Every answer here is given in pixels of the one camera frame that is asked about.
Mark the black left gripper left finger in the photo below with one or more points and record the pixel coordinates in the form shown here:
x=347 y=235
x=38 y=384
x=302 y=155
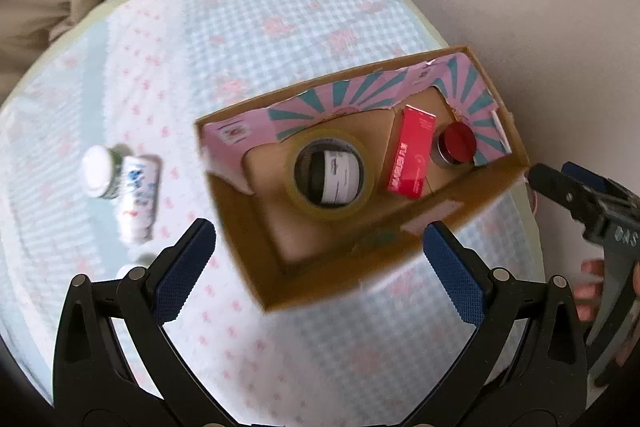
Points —
x=114 y=365

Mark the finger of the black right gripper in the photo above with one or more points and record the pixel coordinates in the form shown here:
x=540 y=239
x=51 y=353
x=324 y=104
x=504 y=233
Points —
x=579 y=200

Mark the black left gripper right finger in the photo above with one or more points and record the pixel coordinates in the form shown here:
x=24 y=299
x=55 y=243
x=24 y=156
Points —
x=524 y=365

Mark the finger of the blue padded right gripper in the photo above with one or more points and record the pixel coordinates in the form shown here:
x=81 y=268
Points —
x=584 y=176

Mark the pale green white jar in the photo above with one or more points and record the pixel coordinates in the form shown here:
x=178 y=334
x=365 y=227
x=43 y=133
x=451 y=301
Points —
x=142 y=262

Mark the dark red lidded tin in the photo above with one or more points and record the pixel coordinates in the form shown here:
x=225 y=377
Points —
x=454 y=145

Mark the white pill bottle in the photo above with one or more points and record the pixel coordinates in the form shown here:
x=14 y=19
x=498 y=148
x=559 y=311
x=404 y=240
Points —
x=135 y=210

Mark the green white lidded jar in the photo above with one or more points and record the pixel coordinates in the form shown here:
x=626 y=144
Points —
x=100 y=170

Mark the grey L'Oreal jar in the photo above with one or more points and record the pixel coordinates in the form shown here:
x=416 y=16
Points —
x=333 y=178

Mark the person's right hand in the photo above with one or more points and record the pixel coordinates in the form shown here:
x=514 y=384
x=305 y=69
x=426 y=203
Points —
x=587 y=296

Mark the red small carton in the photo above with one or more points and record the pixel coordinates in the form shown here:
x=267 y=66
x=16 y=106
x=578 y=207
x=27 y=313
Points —
x=412 y=153

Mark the clear tape roll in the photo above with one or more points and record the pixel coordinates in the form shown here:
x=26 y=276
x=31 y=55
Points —
x=297 y=162

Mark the pink teal cardboard box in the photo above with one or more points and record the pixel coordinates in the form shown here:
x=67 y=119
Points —
x=286 y=257

